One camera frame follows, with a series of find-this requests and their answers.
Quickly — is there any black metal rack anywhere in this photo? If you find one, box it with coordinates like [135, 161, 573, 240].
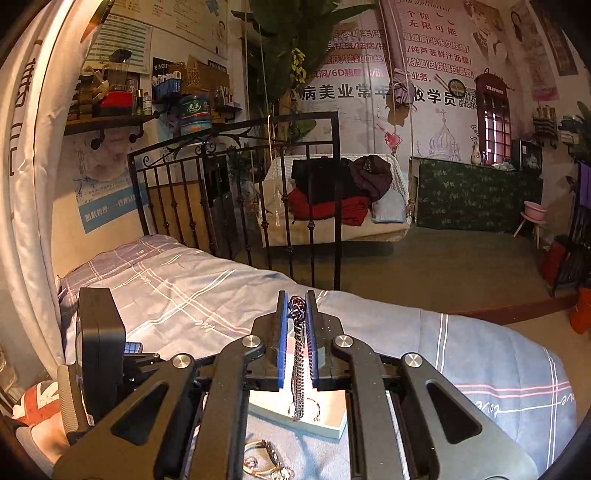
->
[549, 157, 591, 297]

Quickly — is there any white box with pink inside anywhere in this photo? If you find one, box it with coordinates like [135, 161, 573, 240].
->
[248, 387, 348, 440]

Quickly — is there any red container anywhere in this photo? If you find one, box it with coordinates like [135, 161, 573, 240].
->
[92, 90, 136, 117]

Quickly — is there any black metal bed frame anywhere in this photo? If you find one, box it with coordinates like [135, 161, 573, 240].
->
[127, 112, 342, 291]

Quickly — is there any purple cloth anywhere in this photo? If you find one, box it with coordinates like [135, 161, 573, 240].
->
[577, 161, 591, 209]

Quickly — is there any black cloth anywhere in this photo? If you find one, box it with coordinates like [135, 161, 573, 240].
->
[291, 157, 355, 207]

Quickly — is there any grey plaid blanket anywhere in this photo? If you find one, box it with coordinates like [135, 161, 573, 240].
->
[58, 234, 578, 480]

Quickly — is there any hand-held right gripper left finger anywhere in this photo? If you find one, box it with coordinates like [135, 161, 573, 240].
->
[53, 291, 290, 480]

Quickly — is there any orange bucket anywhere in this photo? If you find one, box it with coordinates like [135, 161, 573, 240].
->
[569, 288, 591, 336]

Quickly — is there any pink stool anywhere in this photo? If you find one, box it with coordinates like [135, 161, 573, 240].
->
[513, 200, 548, 248]

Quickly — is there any gold chain with star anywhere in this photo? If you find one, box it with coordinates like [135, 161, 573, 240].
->
[286, 295, 321, 423]

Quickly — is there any red phone booth cabinet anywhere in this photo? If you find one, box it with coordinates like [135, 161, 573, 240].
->
[474, 69, 513, 165]

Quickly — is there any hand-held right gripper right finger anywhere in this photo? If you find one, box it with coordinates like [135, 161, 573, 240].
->
[306, 290, 539, 480]

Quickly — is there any blue and white wall poster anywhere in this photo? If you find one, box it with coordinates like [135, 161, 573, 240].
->
[74, 134, 149, 236]

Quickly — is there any green floral covered cabinet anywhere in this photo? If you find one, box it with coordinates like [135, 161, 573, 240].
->
[410, 156, 544, 234]

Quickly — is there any small wall rack with bottles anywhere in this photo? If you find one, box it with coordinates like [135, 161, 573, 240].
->
[531, 104, 557, 149]

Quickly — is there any gold rhinestone bracelet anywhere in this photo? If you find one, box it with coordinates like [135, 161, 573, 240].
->
[244, 440, 281, 463]

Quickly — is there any light blue pillow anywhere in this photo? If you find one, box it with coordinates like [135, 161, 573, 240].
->
[369, 188, 410, 225]

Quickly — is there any dark maroon jacket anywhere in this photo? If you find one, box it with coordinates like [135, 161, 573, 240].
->
[348, 155, 394, 205]

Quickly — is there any large printed wall poster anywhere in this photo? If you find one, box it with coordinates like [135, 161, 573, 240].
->
[295, 0, 483, 116]

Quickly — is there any teal round tin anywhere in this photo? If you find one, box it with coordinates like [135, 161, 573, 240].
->
[178, 93, 213, 136]

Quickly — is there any white hanging swing chair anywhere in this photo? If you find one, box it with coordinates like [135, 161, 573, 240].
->
[255, 154, 413, 248]

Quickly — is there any flag print pillow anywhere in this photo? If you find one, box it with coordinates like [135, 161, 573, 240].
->
[11, 380, 64, 426]

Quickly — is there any black framed picture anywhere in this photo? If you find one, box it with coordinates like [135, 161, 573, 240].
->
[512, 138, 544, 176]

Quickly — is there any large leafy plant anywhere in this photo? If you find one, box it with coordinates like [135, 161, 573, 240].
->
[231, 0, 385, 139]

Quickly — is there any blue basket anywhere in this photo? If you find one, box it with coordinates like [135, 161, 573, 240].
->
[152, 78, 182, 103]

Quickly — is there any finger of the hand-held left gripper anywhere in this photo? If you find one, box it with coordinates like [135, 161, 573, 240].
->
[123, 340, 163, 371]

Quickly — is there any red cloth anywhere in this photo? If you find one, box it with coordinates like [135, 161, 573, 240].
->
[287, 188, 370, 227]

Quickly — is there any white printed banner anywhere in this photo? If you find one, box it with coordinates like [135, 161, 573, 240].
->
[0, 0, 117, 370]

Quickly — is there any dark wall shelf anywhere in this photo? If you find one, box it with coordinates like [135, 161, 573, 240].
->
[62, 113, 160, 151]

